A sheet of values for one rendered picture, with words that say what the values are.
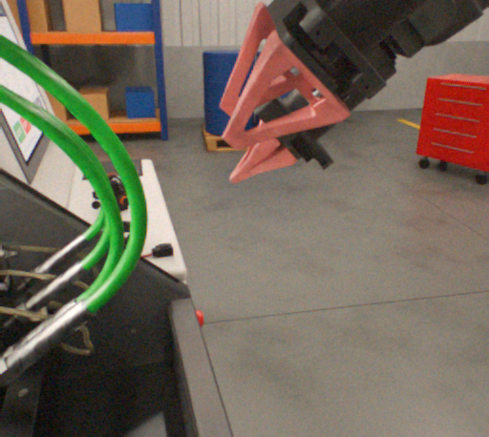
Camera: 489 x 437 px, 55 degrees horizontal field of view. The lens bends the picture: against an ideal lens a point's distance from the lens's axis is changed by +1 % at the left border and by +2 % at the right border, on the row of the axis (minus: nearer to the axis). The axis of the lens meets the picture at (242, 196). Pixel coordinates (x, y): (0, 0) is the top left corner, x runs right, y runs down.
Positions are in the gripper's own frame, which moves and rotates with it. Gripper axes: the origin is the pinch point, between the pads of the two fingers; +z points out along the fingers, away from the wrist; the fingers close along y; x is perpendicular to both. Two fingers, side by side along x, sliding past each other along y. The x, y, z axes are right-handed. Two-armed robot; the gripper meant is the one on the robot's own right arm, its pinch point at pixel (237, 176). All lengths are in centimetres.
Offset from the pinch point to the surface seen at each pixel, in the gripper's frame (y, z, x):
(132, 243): 5.5, 6.6, 15.4
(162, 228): -7.8, 28.1, -37.8
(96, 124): 13.9, 1.0, 15.8
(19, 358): 5.3, 19.6, 18.2
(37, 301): 5.2, 26.8, 3.0
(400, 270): -157, 14, -186
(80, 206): 6, 43, -50
